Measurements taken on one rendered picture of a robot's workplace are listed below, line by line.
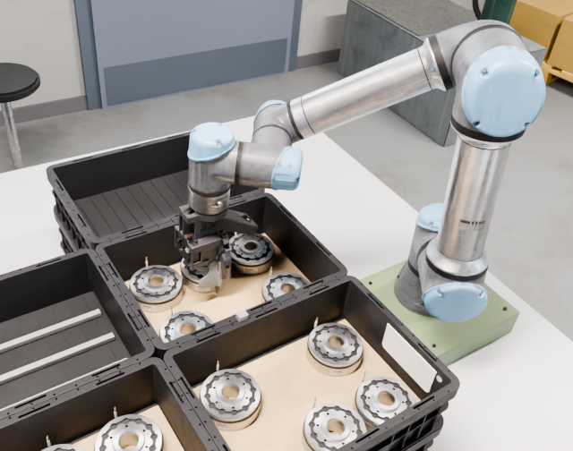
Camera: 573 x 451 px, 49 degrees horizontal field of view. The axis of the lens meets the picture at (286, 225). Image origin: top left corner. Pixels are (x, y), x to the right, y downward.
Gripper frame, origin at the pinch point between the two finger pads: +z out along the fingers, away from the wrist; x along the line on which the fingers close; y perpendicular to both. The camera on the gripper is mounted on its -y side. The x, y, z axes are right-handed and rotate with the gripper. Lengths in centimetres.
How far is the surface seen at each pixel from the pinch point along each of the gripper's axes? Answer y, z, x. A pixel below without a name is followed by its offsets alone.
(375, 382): -11.5, -2.3, 37.2
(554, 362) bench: -60, 13, 46
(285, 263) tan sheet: -16.5, 1.7, 1.7
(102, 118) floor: -51, 91, -210
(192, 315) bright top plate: 8.9, -1.1, 7.8
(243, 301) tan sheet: -3.0, 1.6, 7.1
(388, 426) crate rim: -3.2, -9.7, 47.7
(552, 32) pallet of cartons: -323, 52, -140
